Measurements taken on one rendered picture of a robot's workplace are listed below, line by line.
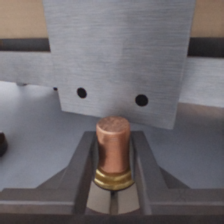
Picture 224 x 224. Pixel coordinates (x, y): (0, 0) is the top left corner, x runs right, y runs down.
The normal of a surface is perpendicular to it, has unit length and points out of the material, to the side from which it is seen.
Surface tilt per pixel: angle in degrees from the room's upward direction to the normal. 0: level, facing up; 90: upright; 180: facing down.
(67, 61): 90
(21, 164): 180
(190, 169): 180
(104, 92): 90
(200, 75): 90
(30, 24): 90
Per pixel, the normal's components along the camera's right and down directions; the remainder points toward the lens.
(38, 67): -0.36, 0.43
